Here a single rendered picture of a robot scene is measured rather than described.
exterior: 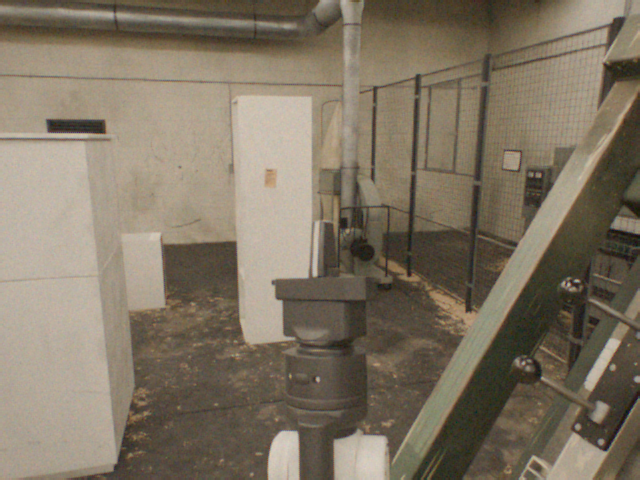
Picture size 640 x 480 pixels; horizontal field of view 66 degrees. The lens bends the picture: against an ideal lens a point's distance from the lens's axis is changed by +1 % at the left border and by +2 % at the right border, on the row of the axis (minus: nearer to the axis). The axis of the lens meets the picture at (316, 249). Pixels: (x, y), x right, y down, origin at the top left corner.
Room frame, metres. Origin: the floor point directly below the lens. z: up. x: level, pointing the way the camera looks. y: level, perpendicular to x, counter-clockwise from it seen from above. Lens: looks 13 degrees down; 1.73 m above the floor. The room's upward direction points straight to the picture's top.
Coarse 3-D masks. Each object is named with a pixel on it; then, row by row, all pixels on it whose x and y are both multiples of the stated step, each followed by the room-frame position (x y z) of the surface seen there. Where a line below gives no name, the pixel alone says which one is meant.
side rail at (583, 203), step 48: (624, 96) 0.89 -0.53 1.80; (624, 144) 0.87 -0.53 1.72; (576, 192) 0.84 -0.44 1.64; (528, 240) 0.85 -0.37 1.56; (576, 240) 0.84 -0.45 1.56; (528, 288) 0.80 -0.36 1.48; (480, 336) 0.80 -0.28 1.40; (528, 336) 0.81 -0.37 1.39; (480, 384) 0.77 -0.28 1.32; (432, 432) 0.75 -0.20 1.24; (480, 432) 0.78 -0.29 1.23
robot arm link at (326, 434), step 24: (288, 408) 0.45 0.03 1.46; (312, 408) 0.44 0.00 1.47; (336, 408) 0.43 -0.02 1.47; (360, 408) 0.45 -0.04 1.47; (312, 432) 0.41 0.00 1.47; (336, 432) 0.44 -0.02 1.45; (360, 432) 0.47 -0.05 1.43; (288, 456) 0.44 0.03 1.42; (312, 456) 0.40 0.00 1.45; (336, 456) 0.43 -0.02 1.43; (360, 456) 0.43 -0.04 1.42; (384, 456) 0.43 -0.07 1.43
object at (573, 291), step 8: (568, 280) 0.61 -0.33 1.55; (576, 280) 0.61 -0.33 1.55; (560, 288) 0.62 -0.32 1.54; (568, 288) 0.61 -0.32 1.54; (576, 288) 0.60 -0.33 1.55; (584, 288) 0.60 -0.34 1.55; (560, 296) 0.61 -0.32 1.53; (568, 296) 0.60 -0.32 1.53; (576, 296) 0.60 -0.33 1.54; (584, 296) 0.60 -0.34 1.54; (568, 304) 0.61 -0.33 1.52; (576, 304) 0.61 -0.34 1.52; (592, 304) 0.61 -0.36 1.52; (600, 304) 0.61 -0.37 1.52; (608, 312) 0.60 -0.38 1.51; (616, 312) 0.60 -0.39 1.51; (624, 320) 0.60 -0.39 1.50; (632, 320) 0.60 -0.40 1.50
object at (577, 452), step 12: (636, 408) 0.56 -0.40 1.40; (636, 420) 0.56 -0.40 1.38; (624, 432) 0.56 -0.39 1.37; (636, 432) 0.56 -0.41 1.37; (576, 444) 0.58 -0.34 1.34; (588, 444) 0.57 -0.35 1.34; (612, 444) 0.55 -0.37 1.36; (624, 444) 0.56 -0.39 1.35; (564, 456) 0.58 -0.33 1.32; (576, 456) 0.57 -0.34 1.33; (588, 456) 0.56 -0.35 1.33; (600, 456) 0.55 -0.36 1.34; (612, 456) 0.55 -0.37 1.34; (624, 456) 0.56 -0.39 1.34; (552, 468) 0.58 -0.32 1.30; (564, 468) 0.57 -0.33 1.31; (576, 468) 0.56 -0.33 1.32; (588, 468) 0.55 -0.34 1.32; (600, 468) 0.54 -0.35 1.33; (612, 468) 0.55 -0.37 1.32
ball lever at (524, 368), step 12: (516, 360) 0.60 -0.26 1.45; (528, 360) 0.59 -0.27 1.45; (516, 372) 0.59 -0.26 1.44; (528, 372) 0.58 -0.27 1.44; (540, 372) 0.58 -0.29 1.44; (528, 384) 0.58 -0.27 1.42; (552, 384) 0.58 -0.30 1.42; (576, 396) 0.58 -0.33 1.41; (588, 408) 0.57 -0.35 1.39; (600, 408) 0.57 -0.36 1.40; (600, 420) 0.56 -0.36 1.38
